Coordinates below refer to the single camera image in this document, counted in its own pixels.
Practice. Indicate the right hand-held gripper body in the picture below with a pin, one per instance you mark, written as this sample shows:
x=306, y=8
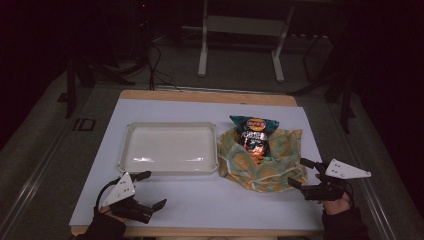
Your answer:
x=346, y=171

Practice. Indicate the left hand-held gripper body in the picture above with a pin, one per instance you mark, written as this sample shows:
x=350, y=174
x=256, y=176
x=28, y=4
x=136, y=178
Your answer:
x=120, y=191

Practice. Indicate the yellow green patterned cloth bag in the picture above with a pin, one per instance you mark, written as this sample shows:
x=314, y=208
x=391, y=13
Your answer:
x=240, y=166

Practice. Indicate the teal chip bag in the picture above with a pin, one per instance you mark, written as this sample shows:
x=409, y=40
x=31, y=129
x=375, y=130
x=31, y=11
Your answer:
x=255, y=133

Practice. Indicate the person's left hand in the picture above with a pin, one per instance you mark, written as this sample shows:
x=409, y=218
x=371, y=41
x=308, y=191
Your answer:
x=108, y=210

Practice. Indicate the person's right hand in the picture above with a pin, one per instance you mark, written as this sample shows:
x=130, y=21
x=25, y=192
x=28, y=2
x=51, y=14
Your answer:
x=338, y=206

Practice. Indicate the white table mat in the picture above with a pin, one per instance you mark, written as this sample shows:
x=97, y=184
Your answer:
x=200, y=200

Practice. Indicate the white plastic tray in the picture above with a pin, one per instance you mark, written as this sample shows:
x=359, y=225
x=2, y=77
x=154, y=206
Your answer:
x=170, y=146

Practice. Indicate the black tripod stand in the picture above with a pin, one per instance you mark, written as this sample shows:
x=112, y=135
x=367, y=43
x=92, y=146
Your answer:
x=83, y=73
x=340, y=83

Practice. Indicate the wooden table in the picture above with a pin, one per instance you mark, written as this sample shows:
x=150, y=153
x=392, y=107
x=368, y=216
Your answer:
x=206, y=97

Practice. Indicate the white metal stand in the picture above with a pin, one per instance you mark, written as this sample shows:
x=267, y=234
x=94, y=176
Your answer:
x=246, y=25

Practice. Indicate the metal floor rail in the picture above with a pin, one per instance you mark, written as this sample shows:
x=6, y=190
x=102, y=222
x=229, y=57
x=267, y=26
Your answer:
x=31, y=181
x=373, y=200

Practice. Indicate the black floor bracket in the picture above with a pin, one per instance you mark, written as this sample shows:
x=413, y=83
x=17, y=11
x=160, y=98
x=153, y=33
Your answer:
x=84, y=124

